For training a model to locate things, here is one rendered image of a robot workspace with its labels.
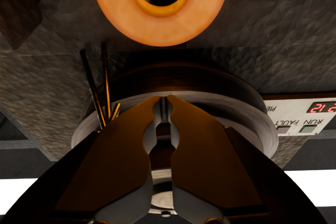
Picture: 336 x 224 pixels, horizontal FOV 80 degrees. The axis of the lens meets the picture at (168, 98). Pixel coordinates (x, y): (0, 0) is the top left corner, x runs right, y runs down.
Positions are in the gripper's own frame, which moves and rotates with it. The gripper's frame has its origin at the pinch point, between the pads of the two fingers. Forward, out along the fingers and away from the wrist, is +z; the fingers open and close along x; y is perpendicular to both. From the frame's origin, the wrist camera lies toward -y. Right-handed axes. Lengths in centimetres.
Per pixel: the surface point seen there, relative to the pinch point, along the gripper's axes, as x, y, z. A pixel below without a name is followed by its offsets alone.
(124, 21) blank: -5.3, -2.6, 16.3
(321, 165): 508, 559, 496
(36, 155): -529, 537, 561
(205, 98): 5.9, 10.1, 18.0
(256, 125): 16.5, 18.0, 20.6
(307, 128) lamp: 42, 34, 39
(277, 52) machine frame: 24.2, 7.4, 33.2
